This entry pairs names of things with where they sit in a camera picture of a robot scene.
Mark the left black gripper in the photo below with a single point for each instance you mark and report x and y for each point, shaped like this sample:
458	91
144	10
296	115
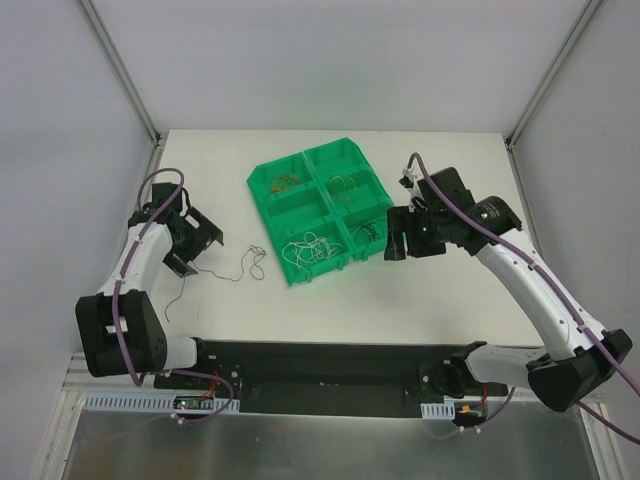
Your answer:
189	244

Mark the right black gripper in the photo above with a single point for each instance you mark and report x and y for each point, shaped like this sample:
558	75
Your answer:
411	231

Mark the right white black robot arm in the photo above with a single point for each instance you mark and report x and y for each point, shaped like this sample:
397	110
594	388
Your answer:
578	353

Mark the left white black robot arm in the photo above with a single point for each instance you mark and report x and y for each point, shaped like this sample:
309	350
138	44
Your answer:
119	328

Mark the green plastic bin right column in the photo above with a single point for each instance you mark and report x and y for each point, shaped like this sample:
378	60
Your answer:
355	192

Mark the green plastic bin column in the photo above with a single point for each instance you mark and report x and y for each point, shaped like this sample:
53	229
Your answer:
355	192
303	228

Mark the green plastic bin left column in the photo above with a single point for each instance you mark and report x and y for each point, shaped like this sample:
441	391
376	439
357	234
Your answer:
303	228

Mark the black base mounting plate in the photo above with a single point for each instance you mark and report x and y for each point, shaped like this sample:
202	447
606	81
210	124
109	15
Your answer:
356	380

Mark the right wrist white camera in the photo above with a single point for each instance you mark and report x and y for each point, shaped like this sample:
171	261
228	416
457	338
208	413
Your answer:
409	181

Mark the aluminium frame rail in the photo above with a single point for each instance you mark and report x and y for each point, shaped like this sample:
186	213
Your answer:
81	377

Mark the left white cable duct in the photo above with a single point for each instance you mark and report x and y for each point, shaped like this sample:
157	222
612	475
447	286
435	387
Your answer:
158	403

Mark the white cable duct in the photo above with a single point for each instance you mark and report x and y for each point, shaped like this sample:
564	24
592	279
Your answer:
438	411
158	403

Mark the right white cable duct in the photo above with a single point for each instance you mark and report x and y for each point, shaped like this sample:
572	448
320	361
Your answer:
438	411

